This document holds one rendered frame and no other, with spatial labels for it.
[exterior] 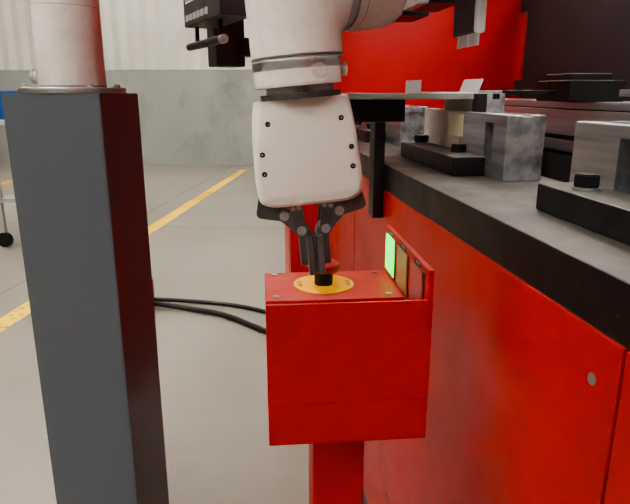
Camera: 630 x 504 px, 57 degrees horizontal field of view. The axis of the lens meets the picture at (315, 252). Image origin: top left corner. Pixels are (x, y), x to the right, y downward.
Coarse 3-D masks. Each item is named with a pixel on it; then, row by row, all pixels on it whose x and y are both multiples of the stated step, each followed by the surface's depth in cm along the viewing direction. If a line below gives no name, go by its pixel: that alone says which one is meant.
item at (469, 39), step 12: (456, 0) 107; (468, 0) 101; (480, 0) 98; (456, 12) 107; (468, 12) 101; (480, 12) 99; (456, 24) 107; (468, 24) 102; (480, 24) 99; (456, 36) 108; (468, 36) 104
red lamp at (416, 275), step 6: (414, 264) 60; (414, 270) 60; (420, 270) 58; (414, 276) 60; (420, 276) 57; (414, 282) 60; (420, 282) 57; (414, 288) 60; (420, 288) 58; (414, 294) 60; (420, 294) 58
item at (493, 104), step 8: (480, 96) 96; (488, 96) 94; (496, 96) 95; (504, 96) 94; (472, 104) 100; (480, 104) 97; (488, 104) 94; (496, 104) 94; (488, 112) 95; (496, 112) 95
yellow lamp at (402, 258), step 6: (402, 252) 65; (402, 258) 65; (402, 264) 65; (396, 270) 68; (402, 270) 65; (396, 276) 68; (402, 276) 65; (396, 282) 68; (402, 282) 65; (402, 288) 65
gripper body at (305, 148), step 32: (288, 96) 51; (320, 96) 52; (256, 128) 53; (288, 128) 53; (320, 128) 53; (352, 128) 54; (256, 160) 54; (288, 160) 54; (320, 160) 54; (352, 160) 54; (288, 192) 55; (320, 192) 55; (352, 192) 55
